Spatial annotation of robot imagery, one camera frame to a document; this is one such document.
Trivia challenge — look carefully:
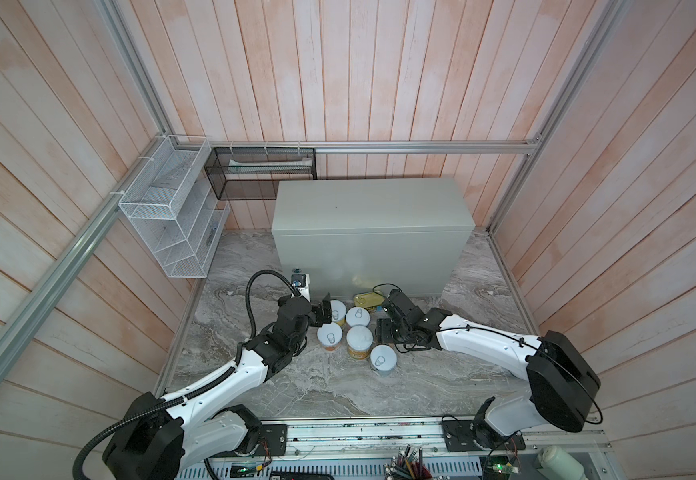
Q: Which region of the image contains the black mesh basket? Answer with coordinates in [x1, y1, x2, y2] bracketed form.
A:
[204, 146, 318, 201]

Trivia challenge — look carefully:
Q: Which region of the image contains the grey metal cabinet box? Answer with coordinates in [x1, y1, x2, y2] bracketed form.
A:
[272, 178, 475, 299]

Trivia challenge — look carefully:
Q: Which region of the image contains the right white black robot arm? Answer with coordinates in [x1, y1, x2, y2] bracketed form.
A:
[376, 287, 601, 449]

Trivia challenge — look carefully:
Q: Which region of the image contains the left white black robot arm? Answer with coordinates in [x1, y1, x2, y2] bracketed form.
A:
[102, 295, 333, 479]

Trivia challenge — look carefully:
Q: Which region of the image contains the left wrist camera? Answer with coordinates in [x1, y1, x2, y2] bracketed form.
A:
[291, 272, 310, 300]

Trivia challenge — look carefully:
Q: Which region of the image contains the white lid can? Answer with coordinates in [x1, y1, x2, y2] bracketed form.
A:
[317, 323, 343, 351]
[369, 345, 398, 376]
[330, 300, 347, 326]
[345, 306, 371, 328]

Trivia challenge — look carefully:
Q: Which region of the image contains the gold rectangular sardine tin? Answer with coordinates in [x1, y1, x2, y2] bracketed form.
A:
[353, 291, 385, 311]

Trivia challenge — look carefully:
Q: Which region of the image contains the white cylinder object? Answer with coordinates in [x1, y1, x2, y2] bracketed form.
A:
[534, 446, 587, 480]

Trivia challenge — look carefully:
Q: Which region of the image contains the white wire mesh shelf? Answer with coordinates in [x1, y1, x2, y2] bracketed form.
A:
[119, 135, 229, 279]

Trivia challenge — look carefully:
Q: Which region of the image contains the orange green label can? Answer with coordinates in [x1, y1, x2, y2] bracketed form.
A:
[346, 326, 374, 360]

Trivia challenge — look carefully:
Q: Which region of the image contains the black corrugated cable hose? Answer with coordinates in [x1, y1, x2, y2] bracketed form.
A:
[71, 269, 301, 480]

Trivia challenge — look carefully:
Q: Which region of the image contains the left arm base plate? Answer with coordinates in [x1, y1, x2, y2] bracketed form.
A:
[224, 423, 288, 457]

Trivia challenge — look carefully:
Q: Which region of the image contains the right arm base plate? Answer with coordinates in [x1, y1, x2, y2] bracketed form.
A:
[440, 414, 526, 452]

